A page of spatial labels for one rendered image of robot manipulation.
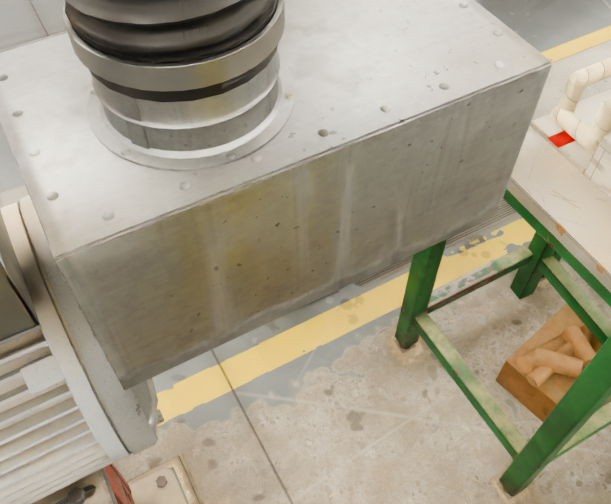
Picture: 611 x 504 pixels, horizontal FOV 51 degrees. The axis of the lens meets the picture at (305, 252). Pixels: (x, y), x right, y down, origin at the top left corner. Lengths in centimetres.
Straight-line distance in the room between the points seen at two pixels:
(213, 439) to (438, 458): 63
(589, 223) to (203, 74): 95
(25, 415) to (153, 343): 17
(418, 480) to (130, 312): 156
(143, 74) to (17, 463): 34
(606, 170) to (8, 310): 99
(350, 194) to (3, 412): 31
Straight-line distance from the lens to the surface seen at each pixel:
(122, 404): 53
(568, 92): 128
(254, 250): 37
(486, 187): 47
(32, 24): 344
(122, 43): 30
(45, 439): 54
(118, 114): 34
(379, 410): 193
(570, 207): 119
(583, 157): 127
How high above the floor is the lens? 176
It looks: 53 degrees down
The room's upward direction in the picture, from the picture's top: straight up
